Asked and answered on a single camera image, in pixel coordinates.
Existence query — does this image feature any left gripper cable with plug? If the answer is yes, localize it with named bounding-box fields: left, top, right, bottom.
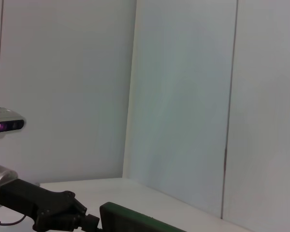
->
left=0, top=212, right=28, bottom=227

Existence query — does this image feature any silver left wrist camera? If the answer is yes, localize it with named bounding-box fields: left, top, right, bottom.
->
left=0, top=107, right=27, bottom=140

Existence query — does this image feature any green glasses case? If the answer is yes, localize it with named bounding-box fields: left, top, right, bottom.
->
left=99, top=202, right=188, bottom=232

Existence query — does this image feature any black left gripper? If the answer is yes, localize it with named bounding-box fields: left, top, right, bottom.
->
left=0, top=178, right=101, bottom=232

